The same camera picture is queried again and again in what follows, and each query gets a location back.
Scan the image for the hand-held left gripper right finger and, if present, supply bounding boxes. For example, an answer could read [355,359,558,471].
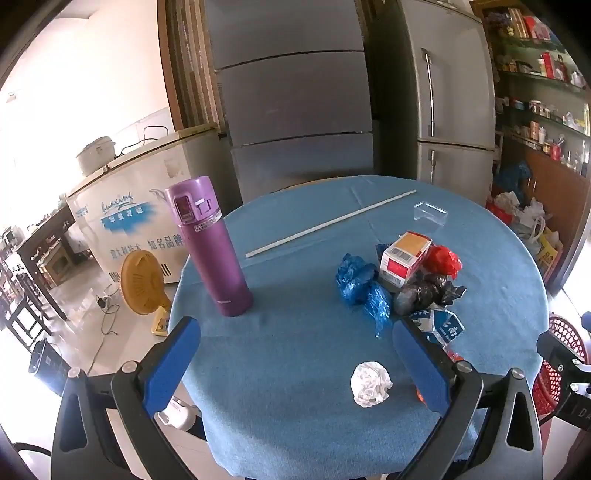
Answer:
[392,316,542,480]

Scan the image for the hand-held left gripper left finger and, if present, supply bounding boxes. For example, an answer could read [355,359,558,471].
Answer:
[50,316,218,480]

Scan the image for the red plastic basket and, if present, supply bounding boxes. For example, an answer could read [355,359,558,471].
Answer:
[531,314,589,418]

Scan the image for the blue white milk carton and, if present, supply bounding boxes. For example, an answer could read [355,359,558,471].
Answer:
[409,308,465,347]

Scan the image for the white paper ball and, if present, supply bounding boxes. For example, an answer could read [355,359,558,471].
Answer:
[349,361,393,408]

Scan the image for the black plastic bag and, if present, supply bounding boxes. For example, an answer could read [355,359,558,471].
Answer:
[392,272,467,317]

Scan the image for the blue plastic bag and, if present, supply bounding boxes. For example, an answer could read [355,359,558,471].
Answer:
[335,253,380,305]
[365,281,394,340]

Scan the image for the small printed cardboard box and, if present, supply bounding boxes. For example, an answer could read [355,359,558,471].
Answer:
[379,232,433,283]

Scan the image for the red plastic bag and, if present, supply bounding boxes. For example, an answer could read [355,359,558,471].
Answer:
[422,246,462,280]

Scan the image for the clear plastic container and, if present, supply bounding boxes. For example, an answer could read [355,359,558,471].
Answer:
[412,200,448,229]

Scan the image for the white plastic jug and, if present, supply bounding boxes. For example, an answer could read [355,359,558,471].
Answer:
[157,394,199,430]

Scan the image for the power strip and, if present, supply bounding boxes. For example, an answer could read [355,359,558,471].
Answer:
[95,295,121,324]

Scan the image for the purple thermos bottle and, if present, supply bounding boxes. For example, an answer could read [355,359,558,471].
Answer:
[165,175,254,318]

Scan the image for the white plastic bag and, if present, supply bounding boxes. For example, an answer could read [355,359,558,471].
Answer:
[508,196,548,245]

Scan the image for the black bin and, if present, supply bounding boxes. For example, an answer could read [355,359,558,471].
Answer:
[28,339,72,398]

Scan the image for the red shopping bag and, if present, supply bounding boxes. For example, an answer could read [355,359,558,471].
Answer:
[486,198,515,227]

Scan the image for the blue tablecloth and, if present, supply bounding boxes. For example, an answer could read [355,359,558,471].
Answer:
[168,174,550,480]

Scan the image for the wooden shelf cabinet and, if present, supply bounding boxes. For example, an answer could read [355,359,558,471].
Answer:
[471,0,591,296]

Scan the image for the dark wooden chair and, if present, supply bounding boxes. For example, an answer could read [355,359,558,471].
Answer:
[0,226,51,347]

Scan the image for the large blue bag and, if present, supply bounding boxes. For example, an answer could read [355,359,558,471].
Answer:
[496,159,532,204]

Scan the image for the white chest freezer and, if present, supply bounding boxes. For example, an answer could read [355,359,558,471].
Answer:
[65,124,220,284]

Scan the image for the long white rod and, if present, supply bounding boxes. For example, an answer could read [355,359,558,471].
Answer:
[245,189,417,258]

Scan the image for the dark wooden table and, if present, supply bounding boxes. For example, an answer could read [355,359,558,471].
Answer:
[16,203,90,287]

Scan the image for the white rice cooker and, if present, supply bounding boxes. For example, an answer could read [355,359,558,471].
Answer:
[76,136,116,176]

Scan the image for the assorted bottles and boxes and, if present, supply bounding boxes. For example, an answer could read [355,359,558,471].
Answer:
[482,4,591,176]

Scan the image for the silver two-door fridge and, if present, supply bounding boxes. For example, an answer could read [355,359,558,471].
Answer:
[369,0,497,204]

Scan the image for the grey three-door fridge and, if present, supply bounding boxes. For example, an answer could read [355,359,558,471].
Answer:
[203,0,377,204]

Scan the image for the black power cable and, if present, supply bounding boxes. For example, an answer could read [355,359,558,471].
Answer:
[121,124,169,155]

